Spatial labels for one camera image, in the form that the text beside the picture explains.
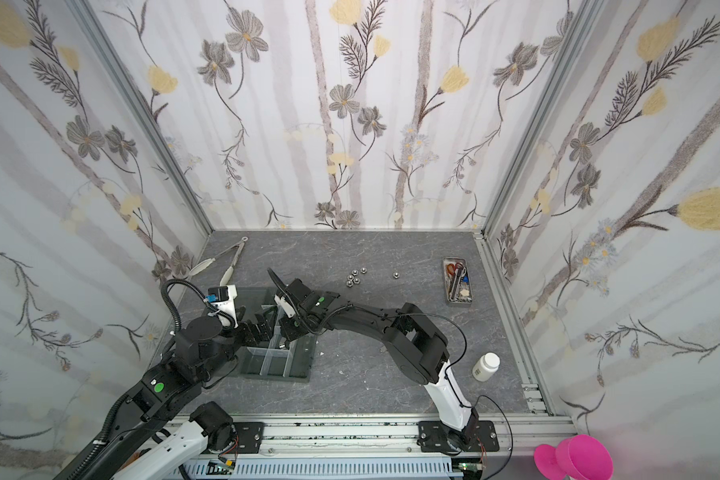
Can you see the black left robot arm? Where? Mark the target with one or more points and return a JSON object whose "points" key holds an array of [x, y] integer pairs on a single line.
{"points": [[416, 345]]}

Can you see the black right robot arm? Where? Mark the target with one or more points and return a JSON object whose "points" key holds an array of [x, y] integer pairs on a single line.
{"points": [[195, 355]]}

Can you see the red handled scissors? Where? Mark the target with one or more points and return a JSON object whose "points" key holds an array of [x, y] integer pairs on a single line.
{"points": [[455, 269]]}

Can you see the transparent grey organizer box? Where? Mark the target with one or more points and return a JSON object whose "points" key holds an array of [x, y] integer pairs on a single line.
{"points": [[275, 359]]}

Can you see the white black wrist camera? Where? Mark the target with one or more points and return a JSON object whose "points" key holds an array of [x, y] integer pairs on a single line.
{"points": [[221, 302]]}

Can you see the white plastic bottle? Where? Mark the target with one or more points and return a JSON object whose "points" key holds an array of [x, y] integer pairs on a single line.
{"points": [[486, 366]]}

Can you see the aluminium rail base frame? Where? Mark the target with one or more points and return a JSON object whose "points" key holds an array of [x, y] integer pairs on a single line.
{"points": [[375, 446]]}

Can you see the pink plastic bowl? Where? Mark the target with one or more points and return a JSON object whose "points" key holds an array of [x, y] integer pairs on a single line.
{"points": [[584, 457], [545, 459]]}

